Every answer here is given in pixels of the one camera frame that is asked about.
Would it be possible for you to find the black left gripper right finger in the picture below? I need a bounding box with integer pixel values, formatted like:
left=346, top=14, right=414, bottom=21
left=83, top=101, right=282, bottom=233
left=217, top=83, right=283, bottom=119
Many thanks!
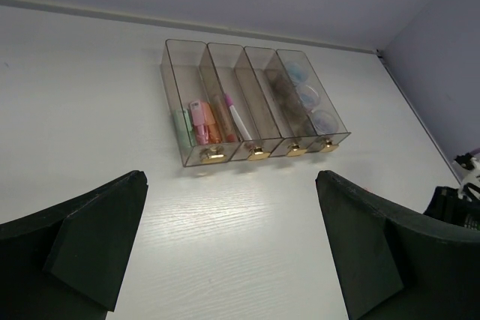
left=316, top=171, right=479, bottom=319

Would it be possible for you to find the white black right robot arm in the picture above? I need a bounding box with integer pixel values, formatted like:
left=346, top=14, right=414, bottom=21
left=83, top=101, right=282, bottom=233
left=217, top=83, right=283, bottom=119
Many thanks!
left=423, top=183, right=479, bottom=231

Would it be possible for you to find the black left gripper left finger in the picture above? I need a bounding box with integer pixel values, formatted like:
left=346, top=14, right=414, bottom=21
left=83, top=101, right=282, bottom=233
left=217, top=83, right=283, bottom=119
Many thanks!
left=1, top=170, right=148, bottom=319

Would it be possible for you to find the pink highlighter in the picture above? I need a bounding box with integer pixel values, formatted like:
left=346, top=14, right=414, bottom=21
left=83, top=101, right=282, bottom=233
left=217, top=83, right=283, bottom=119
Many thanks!
left=189, top=100, right=209, bottom=145

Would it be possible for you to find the orange highlighter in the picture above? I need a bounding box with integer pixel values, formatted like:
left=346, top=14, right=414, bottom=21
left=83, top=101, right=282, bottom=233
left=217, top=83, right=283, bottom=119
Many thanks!
left=202, top=102, right=222, bottom=144

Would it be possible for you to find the white pen pink cap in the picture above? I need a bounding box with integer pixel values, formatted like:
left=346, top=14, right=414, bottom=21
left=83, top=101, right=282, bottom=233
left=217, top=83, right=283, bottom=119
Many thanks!
left=224, top=94, right=252, bottom=141

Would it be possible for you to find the green highlighter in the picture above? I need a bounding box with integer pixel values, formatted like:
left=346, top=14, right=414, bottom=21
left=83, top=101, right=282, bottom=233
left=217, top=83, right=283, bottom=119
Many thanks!
left=172, top=109, right=196, bottom=148

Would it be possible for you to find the blue clip tub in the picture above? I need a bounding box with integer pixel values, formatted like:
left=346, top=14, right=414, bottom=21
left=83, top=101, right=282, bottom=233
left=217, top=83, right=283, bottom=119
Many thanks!
left=283, top=61, right=310, bottom=86

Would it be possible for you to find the clear round clip tub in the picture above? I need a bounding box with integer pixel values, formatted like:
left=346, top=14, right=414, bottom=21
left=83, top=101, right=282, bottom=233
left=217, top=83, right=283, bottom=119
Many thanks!
left=295, top=85, right=321, bottom=110

